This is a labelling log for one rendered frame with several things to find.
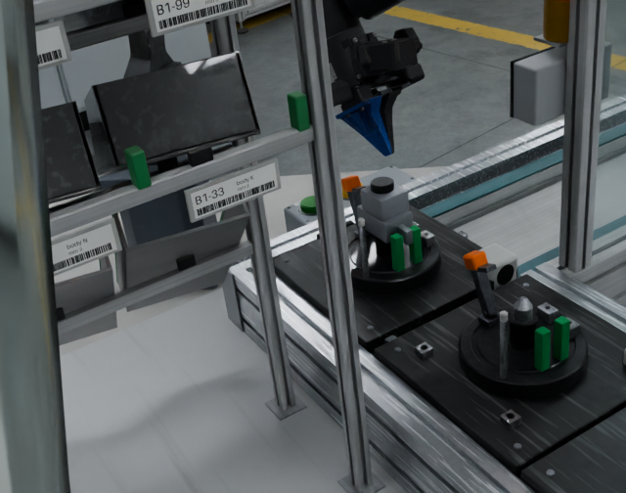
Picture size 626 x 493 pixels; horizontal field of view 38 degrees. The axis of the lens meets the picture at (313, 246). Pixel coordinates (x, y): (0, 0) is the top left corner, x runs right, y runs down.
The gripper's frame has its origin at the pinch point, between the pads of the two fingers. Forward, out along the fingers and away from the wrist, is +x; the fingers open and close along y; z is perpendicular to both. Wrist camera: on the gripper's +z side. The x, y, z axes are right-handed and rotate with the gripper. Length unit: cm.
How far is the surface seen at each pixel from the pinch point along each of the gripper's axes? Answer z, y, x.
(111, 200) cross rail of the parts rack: 10.4, -46.8, -0.8
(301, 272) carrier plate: -18.1, -4.4, 13.2
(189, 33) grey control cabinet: -256, 210, -95
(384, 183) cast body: -3.0, 0.6, 6.5
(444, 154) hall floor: -144, 211, 6
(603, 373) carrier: 17.8, -2.4, 34.4
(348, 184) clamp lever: -10.4, 2.5, 4.8
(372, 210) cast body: -5.5, -0.8, 9.1
